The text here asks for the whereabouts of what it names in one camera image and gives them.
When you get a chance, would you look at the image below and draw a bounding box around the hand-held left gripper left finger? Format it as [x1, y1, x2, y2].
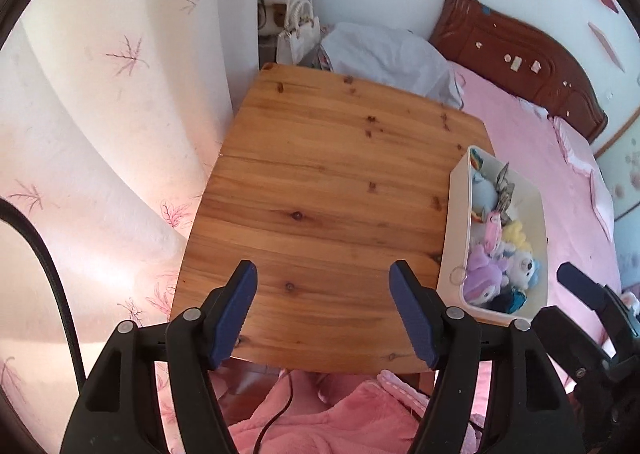
[60, 260, 258, 454]

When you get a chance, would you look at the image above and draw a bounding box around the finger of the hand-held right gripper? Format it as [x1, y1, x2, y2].
[531, 305, 613, 385]
[556, 261, 640, 370]

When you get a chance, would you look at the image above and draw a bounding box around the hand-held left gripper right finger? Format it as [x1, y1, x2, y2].
[389, 260, 586, 454]

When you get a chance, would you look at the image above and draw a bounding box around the white bear plush blue bow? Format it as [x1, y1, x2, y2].
[502, 254, 544, 291]

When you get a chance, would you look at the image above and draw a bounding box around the dark blue pompom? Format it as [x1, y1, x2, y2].
[492, 287, 528, 315]

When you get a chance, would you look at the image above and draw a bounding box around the yellow plush keychain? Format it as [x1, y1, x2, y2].
[502, 221, 529, 255]

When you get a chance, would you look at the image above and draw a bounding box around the purple plush toy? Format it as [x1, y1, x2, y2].
[462, 244, 504, 305]

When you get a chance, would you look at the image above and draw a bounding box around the pink packet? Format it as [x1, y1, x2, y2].
[482, 210, 504, 255]

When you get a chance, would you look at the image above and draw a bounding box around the plaid bow hair clip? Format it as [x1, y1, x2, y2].
[492, 161, 519, 225]

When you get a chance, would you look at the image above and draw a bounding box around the white plastic storage bin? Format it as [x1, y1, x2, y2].
[436, 145, 549, 326]

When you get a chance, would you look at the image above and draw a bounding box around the floral wardrobe door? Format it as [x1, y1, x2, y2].
[595, 109, 640, 285]

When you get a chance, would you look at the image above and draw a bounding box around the pink fleece clothing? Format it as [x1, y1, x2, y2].
[220, 366, 488, 454]

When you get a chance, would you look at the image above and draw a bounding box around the pink ruffled pillow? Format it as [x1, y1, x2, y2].
[552, 117, 615, 242]

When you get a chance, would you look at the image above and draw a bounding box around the pink bed sheet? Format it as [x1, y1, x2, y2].
[447, 59, 623, 385]

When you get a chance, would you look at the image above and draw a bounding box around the white leaf-print curtain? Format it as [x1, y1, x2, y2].
[0, 0, 261, 454]

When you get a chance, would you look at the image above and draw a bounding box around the brown wooden headboard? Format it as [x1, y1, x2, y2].
[429, 0, 609, 145]

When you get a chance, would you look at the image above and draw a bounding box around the grey cloth bundle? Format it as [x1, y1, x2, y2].
[320, 22, 466, 110]

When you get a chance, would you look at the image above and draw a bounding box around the white handbag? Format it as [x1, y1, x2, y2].
[276, 0, 321, 66]

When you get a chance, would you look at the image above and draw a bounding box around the thin black cable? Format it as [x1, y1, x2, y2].
[252, 371, 296, 454]

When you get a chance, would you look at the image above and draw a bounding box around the thick black cable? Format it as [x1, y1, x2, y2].
[0, 198, 86, 385]

